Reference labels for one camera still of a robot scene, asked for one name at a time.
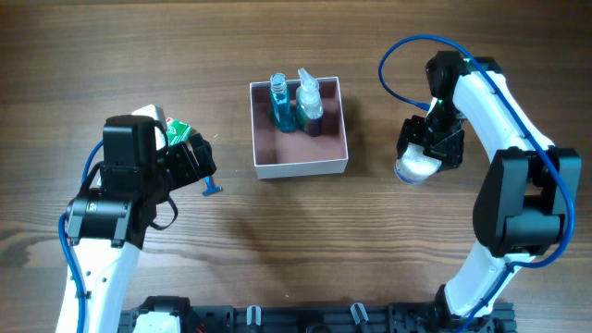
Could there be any white lidded jar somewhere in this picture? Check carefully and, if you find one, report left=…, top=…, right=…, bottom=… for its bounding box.
left=394, top=143, right=442, bottom=185

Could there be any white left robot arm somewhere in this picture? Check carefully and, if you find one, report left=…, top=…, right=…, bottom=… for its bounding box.
left=56, top=115, right=216, bottom=332

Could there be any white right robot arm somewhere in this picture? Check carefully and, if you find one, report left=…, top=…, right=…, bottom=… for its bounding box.
left=394, top=51, right=582, bottom=327

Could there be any black mounting rail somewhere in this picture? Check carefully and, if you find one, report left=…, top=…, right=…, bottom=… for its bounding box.
left=117, top=296, right=517, bottom=333

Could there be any teal liquid bottle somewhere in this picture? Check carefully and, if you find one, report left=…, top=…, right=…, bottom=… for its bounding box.
left=270, top=72, right=296, bottom=132

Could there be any green white packet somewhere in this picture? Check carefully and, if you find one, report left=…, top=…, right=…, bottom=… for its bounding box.
left=166, top=117, right=192, bottom=145

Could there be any blue disposable razor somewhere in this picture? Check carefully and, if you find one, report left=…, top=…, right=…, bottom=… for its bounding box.
left=202, top=176, right=222, bottom=196

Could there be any white cardboard box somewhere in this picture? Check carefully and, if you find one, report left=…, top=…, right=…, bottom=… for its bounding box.
left=250, top=77, right=349, bottom=179

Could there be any clear spray bottle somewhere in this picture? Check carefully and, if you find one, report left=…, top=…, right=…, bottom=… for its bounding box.
left=296, top=68, right=324, bottom=137

